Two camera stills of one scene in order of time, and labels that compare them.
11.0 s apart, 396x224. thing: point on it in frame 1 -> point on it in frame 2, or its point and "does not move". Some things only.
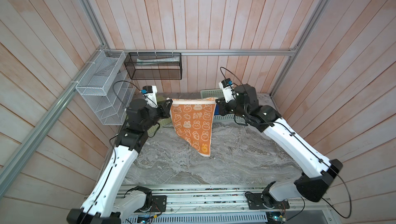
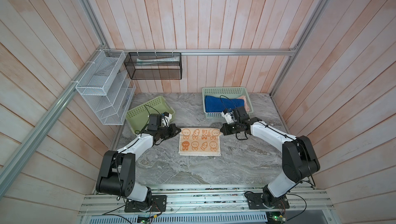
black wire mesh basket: [154, 65] does not move
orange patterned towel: [193, 119] -> [199, 142]
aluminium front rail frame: [228, 205] does not move
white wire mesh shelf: [108, 86] does not move
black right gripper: [223, 105] -> [225, 130]
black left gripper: [164, 110] -> [172, 133]
